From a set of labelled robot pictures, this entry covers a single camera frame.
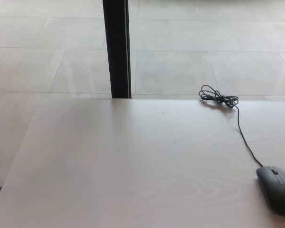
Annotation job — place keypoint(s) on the black computer mouse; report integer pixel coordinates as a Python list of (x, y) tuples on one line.
[(279, 192)]

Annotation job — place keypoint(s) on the black vertical post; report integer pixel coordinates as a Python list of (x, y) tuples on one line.
[(115, 47)]

